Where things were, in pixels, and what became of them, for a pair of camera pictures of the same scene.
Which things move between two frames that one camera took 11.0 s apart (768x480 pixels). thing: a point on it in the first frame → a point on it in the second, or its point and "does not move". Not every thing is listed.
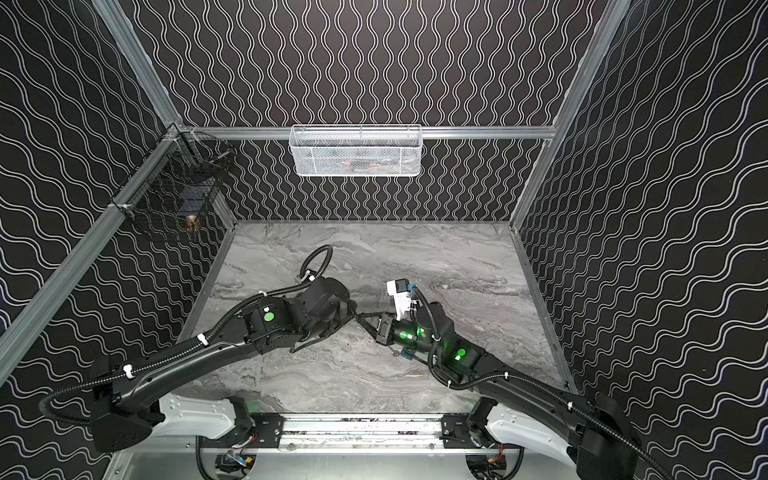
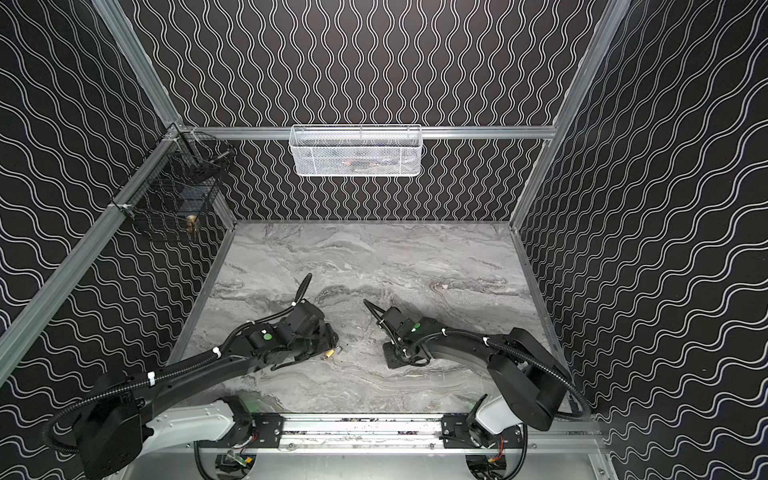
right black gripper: (383, 327) → (395, 346)
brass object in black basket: (191, 225) does not move
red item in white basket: (348, 162) does not move
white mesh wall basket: (356, 150) does not move
